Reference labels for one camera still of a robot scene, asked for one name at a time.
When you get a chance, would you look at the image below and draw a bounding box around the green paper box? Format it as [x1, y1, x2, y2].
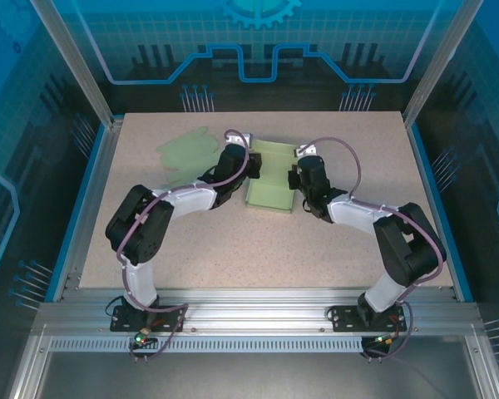
[156, 126, 222, 191]
[244, 139, 299, 214]

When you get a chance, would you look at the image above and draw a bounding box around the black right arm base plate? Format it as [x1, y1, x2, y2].
[327, 304, 408, 333]

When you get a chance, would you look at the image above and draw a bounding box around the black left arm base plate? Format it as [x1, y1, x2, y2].
[109, 304, 187, 333]

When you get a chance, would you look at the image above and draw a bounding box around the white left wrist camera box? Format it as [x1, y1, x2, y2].
[223, 131, 257, 147]

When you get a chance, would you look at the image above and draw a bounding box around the aluminium enclosure post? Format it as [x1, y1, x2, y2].
[27, 0, 125, 129]
[401, 0, 486, 128]

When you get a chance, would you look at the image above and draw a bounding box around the aluminium frame rail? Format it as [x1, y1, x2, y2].
[32, 287, 482, 338]

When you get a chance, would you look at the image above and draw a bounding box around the aluminium side rail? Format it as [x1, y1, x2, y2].
[52, 116, 126, 303]

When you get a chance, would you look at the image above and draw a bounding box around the slotted grey cable duct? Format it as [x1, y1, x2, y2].
[48, 336, 366, 353]

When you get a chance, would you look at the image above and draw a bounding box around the grey metal lower tray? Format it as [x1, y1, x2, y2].
[7, 323, 499, 399]

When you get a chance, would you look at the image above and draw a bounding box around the blue table side trim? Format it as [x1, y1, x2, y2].
[406, 123, 475, 303]
[44, 123, 109, 303]

